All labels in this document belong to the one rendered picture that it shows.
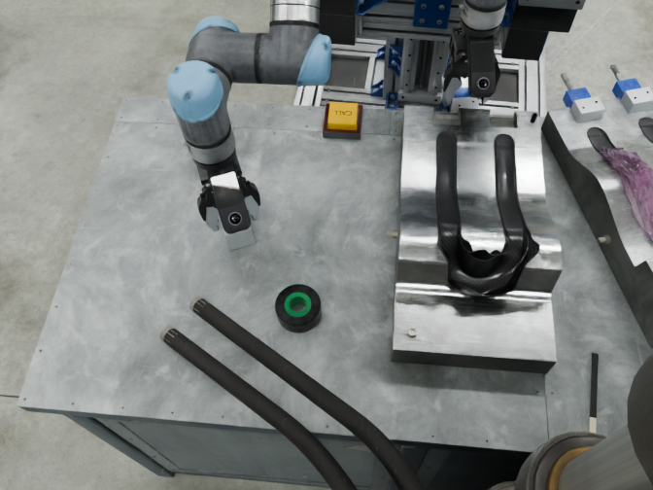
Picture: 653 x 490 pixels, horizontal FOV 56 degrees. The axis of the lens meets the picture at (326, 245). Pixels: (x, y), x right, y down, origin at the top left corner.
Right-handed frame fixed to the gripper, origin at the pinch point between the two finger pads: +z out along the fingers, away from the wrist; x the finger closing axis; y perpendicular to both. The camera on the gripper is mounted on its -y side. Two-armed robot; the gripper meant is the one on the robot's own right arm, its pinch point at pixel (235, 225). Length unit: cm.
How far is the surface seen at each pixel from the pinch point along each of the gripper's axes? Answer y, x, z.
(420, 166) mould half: -1.3, -35.8, -3.9
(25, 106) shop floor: 138, 68, 85
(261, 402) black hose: -34.4, 3.7, -2.2
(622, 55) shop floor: 83, -166, 85
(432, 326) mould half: -30.8, -26.4, -1.4
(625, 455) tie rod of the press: -62, -19, -59
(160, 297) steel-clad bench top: -7.9, 16.9, 4.6
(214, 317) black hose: -16.9, 7.9, 0.4
